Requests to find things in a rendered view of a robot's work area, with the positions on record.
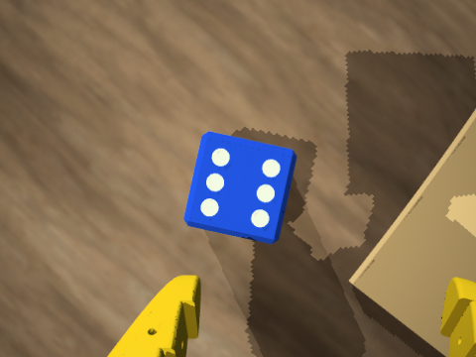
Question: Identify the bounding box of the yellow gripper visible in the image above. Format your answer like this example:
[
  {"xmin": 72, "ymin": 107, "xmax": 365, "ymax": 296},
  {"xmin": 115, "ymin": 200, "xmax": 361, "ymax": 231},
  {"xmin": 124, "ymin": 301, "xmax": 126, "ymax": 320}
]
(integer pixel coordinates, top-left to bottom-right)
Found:
[{"xmin": 107, "ymin": 276, "xmax": 476, "ymax": 357}]

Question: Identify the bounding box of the tan flat mat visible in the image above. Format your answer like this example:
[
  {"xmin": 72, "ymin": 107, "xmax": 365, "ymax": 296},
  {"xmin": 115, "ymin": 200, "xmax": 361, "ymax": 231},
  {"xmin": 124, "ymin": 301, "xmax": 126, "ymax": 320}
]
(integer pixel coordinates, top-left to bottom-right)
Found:
[{"xmin": 349, "ymin": 109, "xmax": 476, "ymax": 357}]

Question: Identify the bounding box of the blue die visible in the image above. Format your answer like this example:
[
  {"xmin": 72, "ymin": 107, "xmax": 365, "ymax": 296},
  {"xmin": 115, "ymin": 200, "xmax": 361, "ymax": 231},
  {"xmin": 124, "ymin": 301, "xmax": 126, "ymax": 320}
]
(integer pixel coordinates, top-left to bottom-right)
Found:
[{"xmin": 184, "ymin": 132, "xmax": 297, "ymax": 244}]

